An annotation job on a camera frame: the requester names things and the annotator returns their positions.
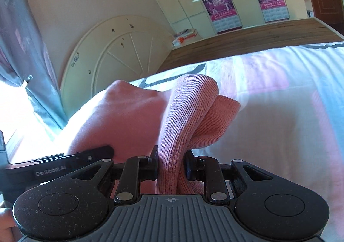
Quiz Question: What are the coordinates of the round cream wooden board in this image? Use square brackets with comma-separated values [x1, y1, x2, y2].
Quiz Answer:
[60, 15, 175, 106]

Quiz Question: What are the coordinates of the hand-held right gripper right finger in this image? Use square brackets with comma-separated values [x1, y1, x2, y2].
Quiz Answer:
[183, 150, 274, 204]

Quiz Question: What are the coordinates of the person's left hand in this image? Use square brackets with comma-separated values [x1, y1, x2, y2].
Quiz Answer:
[0, 201, 17, 237]

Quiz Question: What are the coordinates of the pink knit sweater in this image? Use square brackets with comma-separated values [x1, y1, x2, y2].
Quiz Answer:
[55, 73, 241, 199]

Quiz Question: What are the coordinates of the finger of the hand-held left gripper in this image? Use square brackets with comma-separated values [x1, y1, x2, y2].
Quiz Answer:
[64, 145, 115, 163]

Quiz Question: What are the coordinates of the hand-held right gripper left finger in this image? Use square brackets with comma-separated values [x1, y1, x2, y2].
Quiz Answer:
[60, 145, 160, 204]

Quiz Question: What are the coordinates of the orange and white cardboard box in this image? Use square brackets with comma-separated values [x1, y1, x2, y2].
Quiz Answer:
[171, 28, 200, 47]

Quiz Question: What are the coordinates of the pink and white bed sheet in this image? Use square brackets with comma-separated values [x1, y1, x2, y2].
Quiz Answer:
[51, 42, 344, 242]

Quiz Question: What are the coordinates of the wooden bed frame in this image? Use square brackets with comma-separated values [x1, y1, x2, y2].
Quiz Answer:
[154, 18, 344, 74]

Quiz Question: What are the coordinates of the blue patterned curtain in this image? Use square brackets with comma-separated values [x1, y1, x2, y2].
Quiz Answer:
[0, 0, 68, 130]

